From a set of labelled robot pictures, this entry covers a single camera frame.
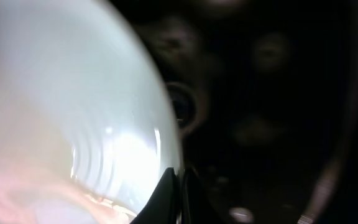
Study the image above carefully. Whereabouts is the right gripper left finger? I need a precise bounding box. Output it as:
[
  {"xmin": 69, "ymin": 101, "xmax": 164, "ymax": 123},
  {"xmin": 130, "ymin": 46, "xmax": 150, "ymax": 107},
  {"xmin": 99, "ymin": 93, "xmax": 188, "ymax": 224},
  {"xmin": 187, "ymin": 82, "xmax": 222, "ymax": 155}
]
[{"xmin": 131, "ymin": 168, "xmax": 178, "ymax": 224}]

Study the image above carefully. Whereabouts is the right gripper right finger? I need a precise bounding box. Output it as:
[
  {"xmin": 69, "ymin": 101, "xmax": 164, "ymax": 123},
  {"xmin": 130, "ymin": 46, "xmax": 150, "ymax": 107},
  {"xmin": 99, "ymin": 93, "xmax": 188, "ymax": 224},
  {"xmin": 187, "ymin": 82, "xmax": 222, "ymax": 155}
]
[{"xmin": 181, "ymin": 169, "xmax": 224, "ymax": 224}]

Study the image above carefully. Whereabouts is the light blue plate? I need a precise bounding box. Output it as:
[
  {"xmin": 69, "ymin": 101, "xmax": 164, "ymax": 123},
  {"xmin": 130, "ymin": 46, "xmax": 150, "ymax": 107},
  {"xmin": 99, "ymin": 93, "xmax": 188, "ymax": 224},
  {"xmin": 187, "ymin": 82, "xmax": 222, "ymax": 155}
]
[{"xmin": 0, "ymin": 0, "xmax": 182, "ymax": 223}]

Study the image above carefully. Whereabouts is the black round tray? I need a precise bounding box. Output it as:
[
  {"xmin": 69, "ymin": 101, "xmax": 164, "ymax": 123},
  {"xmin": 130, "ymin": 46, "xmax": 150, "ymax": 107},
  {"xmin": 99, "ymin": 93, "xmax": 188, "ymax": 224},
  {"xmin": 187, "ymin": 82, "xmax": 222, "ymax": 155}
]
[{"xmin": 113, "ymin": 0, "xmax": 358, "ymax": 223}]

